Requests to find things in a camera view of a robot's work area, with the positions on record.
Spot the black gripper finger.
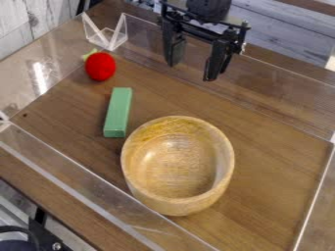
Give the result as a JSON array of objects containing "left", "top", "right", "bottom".
[
  {"left": 203, "top": 39, "right": 234, "bottom": 81},
  {"left": 163, "top": 19, "right": 186, "bottom": 67}
]

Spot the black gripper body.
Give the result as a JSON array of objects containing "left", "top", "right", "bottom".
[{"left": 161, "top": 0, "right": 252, "bottom": 54}]

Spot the red plush strawberry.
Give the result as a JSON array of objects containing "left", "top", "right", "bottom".
[{"left": 83, "top": 49, "right": 117, "bottom": 81}]

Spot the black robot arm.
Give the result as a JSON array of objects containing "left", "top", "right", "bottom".
[{"left": 161, "top": 0, "right": 252, "bottom": 81}]

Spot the green rectangular block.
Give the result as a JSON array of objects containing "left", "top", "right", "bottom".
[{"left": 103, "top": 87, "right": 133, "bottom": 138}]

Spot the wooden bowl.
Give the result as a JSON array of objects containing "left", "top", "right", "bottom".
[{"left": 121, "top": 116, "right": 235, "bottom": 216}]

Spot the black clamp under table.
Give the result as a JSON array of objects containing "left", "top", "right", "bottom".
[{"left": 0, "top": 206, "right": 77, "bottom": 251}]

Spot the clear acrylic corner bracket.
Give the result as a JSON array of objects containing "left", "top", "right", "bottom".
[{"left": 82, "top": 13, "right": 129, "bottom": 51}]

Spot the clear acrylic barrier wall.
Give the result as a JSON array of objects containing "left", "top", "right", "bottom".
[{"left": 0, "top": 15, "right": 335, "bottom": 251}]

